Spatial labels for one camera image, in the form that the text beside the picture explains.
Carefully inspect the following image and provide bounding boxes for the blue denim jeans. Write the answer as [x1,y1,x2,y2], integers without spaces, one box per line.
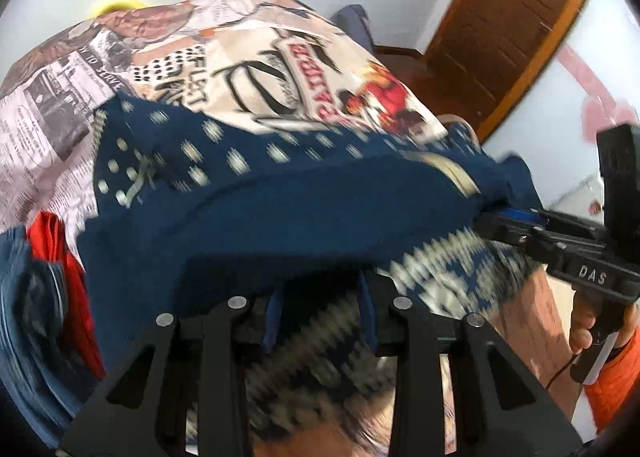
[0,226,101,446]

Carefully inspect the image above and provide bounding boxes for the yellow round object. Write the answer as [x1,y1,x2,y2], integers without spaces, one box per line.
[92,0,144,18]

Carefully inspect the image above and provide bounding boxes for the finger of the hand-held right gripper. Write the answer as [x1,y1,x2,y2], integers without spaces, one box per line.
[475,207,552,259]

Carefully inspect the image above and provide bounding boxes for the brown wooden door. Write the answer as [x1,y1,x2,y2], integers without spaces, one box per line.
[420,0,601,138]

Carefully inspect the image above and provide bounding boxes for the navy patterned knit sweater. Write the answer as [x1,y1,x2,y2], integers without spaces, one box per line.
[75,92,556,443]

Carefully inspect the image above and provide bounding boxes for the person's right hand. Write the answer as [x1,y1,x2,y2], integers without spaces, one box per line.
[570,301,640,356]

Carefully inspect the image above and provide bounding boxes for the thin black cable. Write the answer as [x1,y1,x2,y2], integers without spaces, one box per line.
[544,356,579,389]

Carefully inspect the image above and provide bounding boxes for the white cabinet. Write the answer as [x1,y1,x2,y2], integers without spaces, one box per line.
[542,172,608,234]

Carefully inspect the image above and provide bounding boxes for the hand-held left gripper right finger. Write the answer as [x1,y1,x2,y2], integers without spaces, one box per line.
[357,272,584,457]

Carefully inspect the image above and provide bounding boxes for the pink wall decoration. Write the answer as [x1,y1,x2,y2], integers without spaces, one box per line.
[555,44,640,144]

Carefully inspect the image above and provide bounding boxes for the printed blanket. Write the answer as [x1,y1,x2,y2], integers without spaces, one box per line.
[0,0,583,457]

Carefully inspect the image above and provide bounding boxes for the person's right forearm orange sleeve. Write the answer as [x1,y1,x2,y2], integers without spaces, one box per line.
[584,331,640,436]

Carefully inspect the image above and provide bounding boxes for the purple-grey cloth bundle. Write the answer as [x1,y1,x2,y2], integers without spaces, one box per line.
[332,4,376,50]

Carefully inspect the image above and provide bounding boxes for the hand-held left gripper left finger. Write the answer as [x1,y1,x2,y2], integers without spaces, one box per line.
[57,283,286,457]

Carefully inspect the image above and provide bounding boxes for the red cloth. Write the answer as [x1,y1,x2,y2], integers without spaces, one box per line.
[26,211,106,381]

